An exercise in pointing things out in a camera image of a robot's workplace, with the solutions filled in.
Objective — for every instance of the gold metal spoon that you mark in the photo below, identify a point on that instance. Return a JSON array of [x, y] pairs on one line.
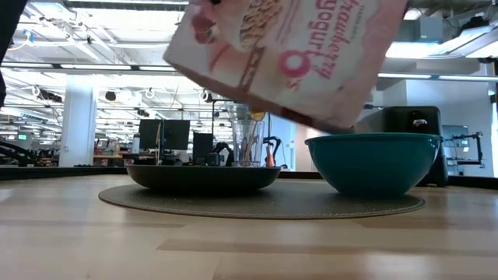
[[257, 115]]

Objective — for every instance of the pink strawberry yogurt cereal box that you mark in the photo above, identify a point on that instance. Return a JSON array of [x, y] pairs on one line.
[[311, 58]]

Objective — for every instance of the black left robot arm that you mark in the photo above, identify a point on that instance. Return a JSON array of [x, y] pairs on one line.
[[8, 23]]

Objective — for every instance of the black orange background robot arm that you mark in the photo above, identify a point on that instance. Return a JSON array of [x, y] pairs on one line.
[[271, 157]]

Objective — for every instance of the clear drinking glass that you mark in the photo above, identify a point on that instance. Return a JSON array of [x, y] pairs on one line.
[[241, 144]]

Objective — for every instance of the black computer monitor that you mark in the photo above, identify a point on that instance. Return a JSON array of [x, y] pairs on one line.
[[150, 134], [202, 148], [177, 135]]

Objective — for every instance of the dark green plate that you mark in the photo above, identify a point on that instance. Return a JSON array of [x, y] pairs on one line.
[[202, 179]]

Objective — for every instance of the round grey placemat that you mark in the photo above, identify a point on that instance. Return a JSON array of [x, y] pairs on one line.
[[272, 204]]

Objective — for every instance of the teal bowl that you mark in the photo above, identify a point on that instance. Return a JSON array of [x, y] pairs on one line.
[[373, 163]]

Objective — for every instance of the black toaster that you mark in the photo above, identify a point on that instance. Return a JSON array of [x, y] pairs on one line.
[[404, 120]]

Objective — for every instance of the white pillar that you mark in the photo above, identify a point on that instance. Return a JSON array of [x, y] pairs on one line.
[[78, 128]]

